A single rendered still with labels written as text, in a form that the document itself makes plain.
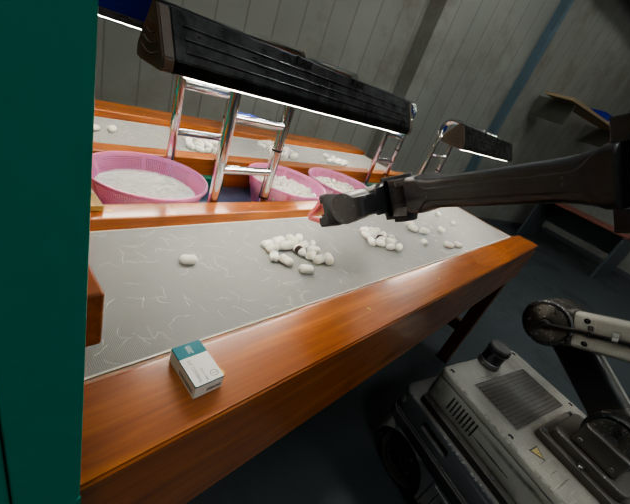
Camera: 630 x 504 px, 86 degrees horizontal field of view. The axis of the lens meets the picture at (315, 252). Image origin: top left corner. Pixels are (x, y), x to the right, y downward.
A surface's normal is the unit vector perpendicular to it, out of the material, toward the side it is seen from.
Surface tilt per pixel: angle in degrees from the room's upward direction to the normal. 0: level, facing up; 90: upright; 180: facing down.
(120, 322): 0
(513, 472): 90
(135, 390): 0
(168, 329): 0
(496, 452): 90
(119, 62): 90
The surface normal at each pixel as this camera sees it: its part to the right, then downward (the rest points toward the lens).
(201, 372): 0.33, -0.83
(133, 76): 0.45, 0.56
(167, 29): 0.73, 0.03
